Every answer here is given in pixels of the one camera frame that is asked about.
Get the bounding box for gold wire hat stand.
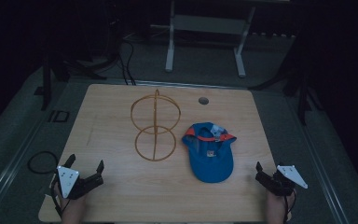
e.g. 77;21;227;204
130;88;182;162

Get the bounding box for black floor cables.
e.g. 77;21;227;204
116;36;138;87

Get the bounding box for person's right hand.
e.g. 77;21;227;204
265;188;296;224

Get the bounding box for white metal desk frame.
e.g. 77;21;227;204
150;0;257;78

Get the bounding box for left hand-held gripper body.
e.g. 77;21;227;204
51;165;104;201

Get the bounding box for black cable loop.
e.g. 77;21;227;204
27;150;60;175

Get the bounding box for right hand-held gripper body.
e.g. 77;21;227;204
255;164;310;198

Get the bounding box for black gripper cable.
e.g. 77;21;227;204
51;176;63;218
282;189;296;224

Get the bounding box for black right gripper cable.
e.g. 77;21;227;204
282;189;296;224

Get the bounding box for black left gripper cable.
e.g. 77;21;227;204
51;176;63;218

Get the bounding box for person's left hand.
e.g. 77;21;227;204
53;182;88;224

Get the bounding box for blue and orange cap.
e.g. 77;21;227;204
181;121;238;184

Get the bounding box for black metal stand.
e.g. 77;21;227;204
33;55;108;112
247;36;325;127

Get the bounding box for black rectangular floor bracket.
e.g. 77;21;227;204
48;109;71;123

